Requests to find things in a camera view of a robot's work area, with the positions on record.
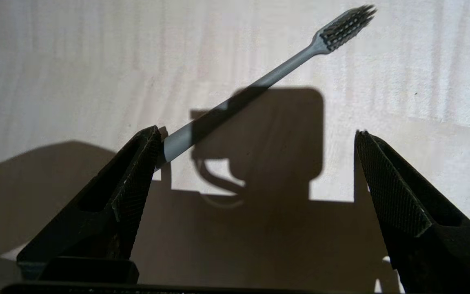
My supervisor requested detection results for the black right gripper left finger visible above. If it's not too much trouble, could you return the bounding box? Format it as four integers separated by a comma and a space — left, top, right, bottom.
17, 125, 162, 283

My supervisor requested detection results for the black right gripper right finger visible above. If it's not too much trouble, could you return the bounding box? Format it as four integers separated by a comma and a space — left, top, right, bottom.
355, 130, 470, 294

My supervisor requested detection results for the grey toothbrush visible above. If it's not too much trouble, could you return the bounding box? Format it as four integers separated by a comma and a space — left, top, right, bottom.
155, 4, 377, 170

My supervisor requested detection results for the beige wooden shelf cabinet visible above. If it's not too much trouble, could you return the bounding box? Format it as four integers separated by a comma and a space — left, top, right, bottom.
0, 0, 470, 294

